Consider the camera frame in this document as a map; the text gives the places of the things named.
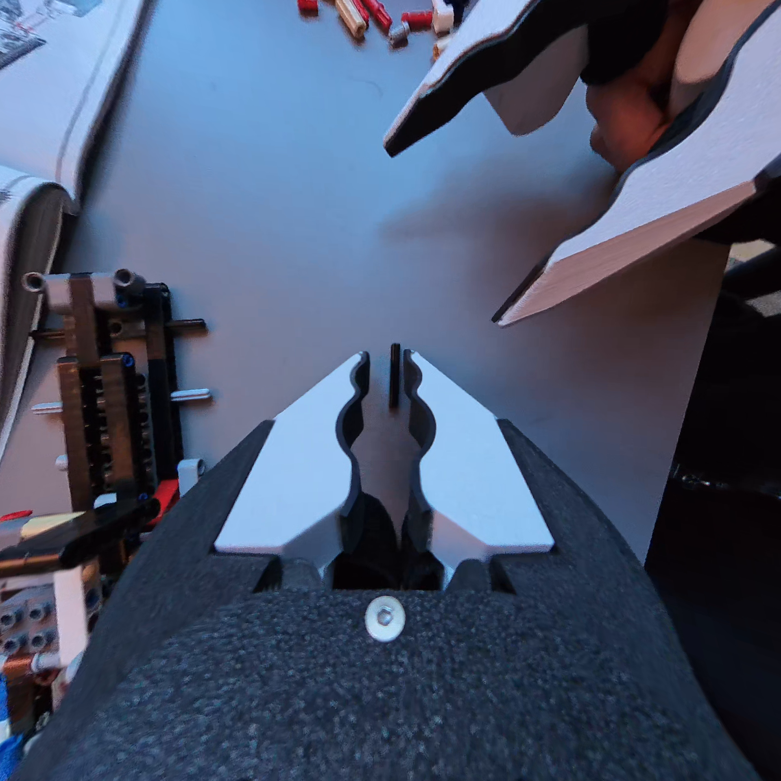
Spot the lego instruction booklet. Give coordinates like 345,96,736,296
0,0,156,471

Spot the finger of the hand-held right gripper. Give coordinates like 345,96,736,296
493,0,781,328
383,0,611,158

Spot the person's right hand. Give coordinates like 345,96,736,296
585,60,678,176

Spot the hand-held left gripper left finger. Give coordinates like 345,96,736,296
214,351,371,580

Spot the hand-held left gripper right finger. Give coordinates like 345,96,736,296
404,351,555,588

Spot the partly built lego truck model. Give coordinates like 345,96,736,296
0,267,214,739

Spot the pile of coloured lego pieces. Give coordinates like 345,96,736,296
297,0,473,62

